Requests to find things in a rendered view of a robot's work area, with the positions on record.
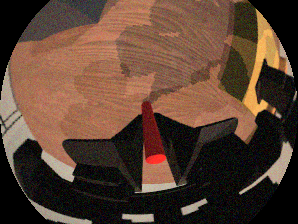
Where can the red peg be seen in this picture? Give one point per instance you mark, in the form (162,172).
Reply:
(154,153)

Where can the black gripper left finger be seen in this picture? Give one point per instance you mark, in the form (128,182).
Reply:
(123,151)

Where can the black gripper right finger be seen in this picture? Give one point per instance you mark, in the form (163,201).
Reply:
(182,144)

